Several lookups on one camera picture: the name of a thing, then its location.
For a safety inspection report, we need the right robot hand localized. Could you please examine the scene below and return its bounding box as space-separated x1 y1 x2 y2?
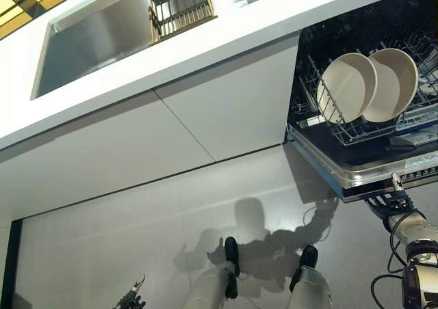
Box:
364 172 417 221

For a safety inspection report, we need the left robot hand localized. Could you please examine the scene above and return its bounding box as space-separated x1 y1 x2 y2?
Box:
116 273 146 309

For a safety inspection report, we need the dishwasher door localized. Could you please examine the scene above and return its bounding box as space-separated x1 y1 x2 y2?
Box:
285 122 438 204

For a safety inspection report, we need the deep beige plate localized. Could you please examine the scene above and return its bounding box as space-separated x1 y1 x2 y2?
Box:
362 48 419 124

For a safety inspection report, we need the shallow beige plate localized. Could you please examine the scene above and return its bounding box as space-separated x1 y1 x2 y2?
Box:
316 52 378 124

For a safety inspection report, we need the right robot leg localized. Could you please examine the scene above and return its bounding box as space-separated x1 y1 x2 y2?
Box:
285 244 335 309

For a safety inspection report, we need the wide white cabinet door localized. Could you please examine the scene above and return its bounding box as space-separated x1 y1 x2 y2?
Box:
0 90 215 221

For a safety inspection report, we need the narrow white cabinet door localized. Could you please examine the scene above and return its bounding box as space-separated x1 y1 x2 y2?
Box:
153 33 300 161

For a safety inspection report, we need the stainless steel sink basin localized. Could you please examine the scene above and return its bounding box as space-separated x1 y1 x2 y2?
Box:
29 0 280 101

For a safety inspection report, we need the black slatted sink rack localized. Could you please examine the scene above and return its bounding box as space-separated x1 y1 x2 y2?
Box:
142 0 219 43

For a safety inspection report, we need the wire dishwasher rack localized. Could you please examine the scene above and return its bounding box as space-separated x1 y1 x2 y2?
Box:
290 28 438 148

